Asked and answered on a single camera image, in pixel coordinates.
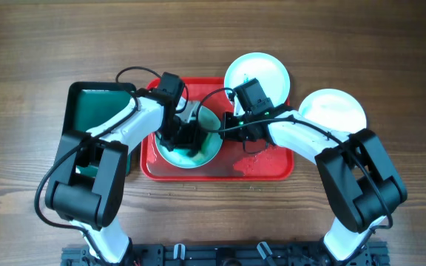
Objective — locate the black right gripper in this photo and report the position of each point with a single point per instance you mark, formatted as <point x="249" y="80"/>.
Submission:
<point x="233" y="136"/>

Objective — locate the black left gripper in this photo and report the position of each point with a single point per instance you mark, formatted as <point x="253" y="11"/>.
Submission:
<point x="191" y="141"/>

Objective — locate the large white plate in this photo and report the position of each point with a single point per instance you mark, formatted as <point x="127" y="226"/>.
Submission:
<point x="335" y="110"/>

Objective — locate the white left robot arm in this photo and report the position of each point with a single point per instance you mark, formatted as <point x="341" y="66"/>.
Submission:
<point x="85" y="185"/>

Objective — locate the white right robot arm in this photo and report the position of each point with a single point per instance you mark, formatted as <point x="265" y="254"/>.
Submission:
<point x="361" y="182"/>

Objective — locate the red plastic tray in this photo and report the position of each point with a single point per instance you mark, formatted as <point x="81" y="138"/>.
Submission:
<point x="235" y="161"/>

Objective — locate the black water tray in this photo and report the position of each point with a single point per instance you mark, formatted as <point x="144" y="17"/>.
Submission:
<point x="89" y="104"/>

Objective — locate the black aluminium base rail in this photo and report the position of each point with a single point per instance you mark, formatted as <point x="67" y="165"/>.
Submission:
<point x="294" y="253"/>

